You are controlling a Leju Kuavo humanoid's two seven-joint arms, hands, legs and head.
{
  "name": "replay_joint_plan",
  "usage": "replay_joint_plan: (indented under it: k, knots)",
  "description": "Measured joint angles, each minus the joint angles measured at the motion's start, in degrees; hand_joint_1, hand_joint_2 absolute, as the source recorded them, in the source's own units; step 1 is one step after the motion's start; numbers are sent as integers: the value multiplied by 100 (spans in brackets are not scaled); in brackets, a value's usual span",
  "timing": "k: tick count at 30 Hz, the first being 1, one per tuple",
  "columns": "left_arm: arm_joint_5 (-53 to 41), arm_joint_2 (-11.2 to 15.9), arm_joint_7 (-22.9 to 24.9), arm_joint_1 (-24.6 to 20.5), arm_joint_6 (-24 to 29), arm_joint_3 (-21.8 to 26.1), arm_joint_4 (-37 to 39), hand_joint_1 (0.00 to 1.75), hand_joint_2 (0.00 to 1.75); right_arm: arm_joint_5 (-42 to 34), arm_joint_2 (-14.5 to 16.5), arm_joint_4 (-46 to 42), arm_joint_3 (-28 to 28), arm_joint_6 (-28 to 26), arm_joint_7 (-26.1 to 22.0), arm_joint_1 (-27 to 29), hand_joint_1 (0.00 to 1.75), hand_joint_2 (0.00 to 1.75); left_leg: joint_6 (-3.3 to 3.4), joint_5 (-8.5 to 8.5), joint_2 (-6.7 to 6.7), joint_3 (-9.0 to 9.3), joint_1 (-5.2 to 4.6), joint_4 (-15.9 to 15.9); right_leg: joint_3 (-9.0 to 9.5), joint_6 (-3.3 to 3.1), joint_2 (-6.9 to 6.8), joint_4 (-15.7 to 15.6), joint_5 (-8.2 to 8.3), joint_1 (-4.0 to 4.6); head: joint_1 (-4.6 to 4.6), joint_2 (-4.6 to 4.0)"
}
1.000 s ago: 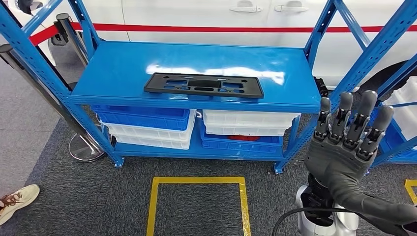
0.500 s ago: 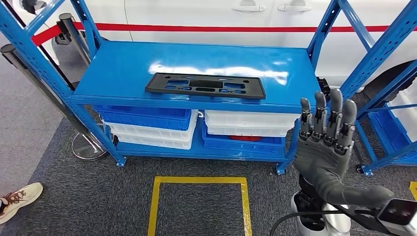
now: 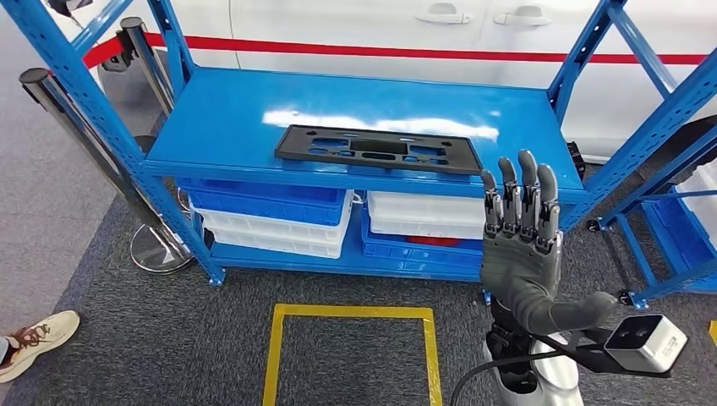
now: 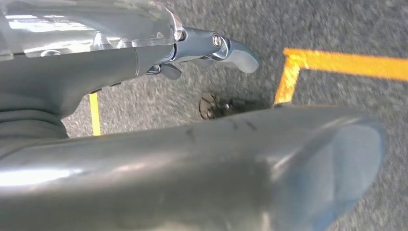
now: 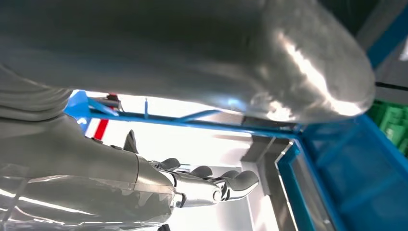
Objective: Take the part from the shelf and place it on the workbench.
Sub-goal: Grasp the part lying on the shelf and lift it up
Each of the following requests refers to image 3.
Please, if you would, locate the blue metal shelf rack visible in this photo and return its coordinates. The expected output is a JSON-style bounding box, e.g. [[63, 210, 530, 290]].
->
[[585, 127, 717, 313], [0, 0, 717, 288]]

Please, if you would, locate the black camera bracket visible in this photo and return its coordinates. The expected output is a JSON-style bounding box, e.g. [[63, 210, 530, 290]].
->
[[534, 327, 673, 379]]

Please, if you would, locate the car door handle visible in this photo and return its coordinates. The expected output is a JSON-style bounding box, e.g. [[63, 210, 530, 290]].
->
[[494, 5, 553, 26], [415, 3, 474, 25]]

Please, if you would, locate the person's right foot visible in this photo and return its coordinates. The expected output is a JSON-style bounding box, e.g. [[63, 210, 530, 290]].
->
[[0, 310, 81, 385]]

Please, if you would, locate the white car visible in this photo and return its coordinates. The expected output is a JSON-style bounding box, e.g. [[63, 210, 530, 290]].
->
[[167, 0, 717, 165]]

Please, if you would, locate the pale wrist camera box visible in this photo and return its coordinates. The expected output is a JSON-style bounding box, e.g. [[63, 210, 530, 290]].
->
[[604, 313, 689, 375]]

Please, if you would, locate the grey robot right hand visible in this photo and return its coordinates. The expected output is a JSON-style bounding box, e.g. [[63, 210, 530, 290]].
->
[[479, 149, 619, 337]]

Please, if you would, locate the red item in crate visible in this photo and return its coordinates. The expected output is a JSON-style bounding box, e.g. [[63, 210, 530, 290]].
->
[[407, 235, 477, 248]]

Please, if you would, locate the chrome stanchion post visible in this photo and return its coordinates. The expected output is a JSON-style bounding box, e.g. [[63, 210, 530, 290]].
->
[[118, 16, 176, 117], [18, 67, 196, 276]]

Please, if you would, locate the black cable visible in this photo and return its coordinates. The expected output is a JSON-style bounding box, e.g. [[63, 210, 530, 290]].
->
[[449, 349, 561, 406]]

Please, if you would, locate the blue plastic crate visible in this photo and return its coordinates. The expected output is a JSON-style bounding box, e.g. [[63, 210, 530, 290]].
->
[[178, 178, 355, 227], [359, 207, 486, 276]]

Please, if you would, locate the white plastic crate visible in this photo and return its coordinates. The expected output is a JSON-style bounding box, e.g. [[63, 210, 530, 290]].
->
[[208, 227, 344, 260], [369, 215, 486, 241], [366, 190, 487, 225], [190, 191, 355, 246]]

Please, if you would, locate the black plastic plate bracket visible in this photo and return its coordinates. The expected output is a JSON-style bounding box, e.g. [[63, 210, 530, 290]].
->
[[273, 123, 484, 177]]

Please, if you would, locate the red barrier belt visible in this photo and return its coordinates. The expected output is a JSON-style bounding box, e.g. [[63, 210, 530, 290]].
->
[[82, 34, 127, 70], [142, 32, 709, 66]]

